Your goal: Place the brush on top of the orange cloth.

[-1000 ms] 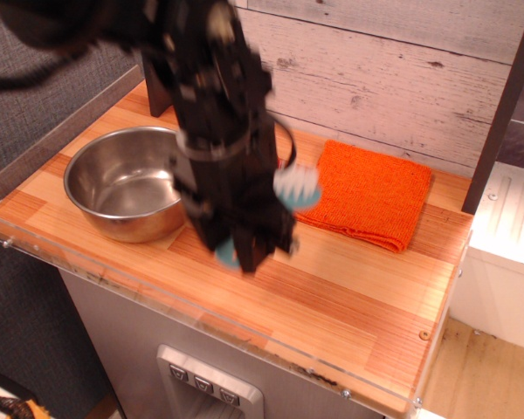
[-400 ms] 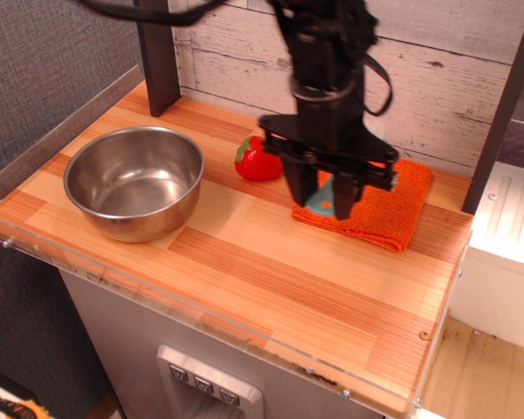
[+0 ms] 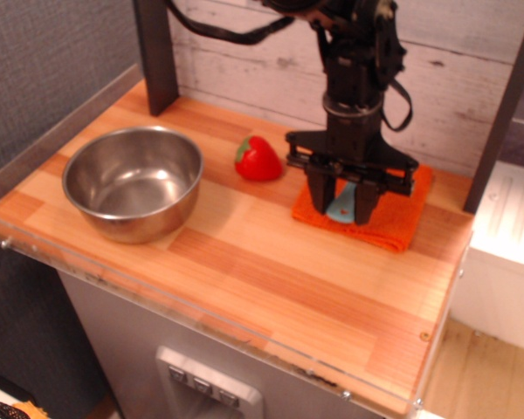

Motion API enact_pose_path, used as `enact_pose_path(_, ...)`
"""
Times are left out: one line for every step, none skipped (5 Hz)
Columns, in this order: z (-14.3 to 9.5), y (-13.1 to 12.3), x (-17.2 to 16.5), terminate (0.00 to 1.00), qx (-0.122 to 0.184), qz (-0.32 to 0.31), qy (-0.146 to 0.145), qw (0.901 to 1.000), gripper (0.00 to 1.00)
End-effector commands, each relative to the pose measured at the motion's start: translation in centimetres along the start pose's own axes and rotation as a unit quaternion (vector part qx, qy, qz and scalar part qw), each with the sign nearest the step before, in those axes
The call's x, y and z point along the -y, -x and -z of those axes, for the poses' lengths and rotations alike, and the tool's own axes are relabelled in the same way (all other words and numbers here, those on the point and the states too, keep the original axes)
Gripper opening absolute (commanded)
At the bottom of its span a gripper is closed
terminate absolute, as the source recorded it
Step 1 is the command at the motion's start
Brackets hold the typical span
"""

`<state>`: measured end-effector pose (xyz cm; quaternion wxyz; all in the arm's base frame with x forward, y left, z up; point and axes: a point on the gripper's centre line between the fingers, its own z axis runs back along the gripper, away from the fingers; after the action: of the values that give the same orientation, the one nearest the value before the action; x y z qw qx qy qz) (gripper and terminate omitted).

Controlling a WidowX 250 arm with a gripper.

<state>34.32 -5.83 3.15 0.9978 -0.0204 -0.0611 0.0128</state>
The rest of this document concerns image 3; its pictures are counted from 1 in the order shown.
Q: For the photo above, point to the dark left cabinet post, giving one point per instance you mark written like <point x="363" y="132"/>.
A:
<point x="157" y="56"/>

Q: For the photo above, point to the silver dispenser panel with buttons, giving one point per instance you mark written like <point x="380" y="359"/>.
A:
<point x="196" y="390"/>

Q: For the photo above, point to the dark right cabinet post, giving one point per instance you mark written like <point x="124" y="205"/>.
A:
<point x="497" y="135"/>

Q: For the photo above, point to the clear acrylic edge guard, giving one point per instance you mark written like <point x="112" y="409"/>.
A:
<point x="355" y="319"/>

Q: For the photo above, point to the grey toy fridge cabinet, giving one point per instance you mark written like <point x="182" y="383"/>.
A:
<point x="125" y="336"/>

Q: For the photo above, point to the stainless steel bowl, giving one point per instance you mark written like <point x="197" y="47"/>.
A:
<point x="135" y="185"/>

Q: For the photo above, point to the teal brush with white bristles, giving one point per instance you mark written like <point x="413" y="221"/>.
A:
<point x="342" y="208"/>

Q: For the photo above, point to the folded orange cloth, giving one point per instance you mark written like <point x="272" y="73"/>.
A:
<point x="393" y="222"/>

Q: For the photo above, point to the red toy strawberry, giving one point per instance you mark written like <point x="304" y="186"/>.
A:
<point x="257" y="161"/>

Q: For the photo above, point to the dark cabinet post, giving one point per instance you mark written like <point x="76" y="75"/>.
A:
<point x="157" y="56"/>
<point x="497" y="135"/>

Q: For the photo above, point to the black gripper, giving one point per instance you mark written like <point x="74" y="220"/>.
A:
<point x="351" y="148"/>

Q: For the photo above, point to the orange yellow object bottom left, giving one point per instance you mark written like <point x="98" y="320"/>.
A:
<point x="28" y="410"/>

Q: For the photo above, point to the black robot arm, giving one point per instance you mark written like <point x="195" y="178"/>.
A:
<point x="361" y="56"/>

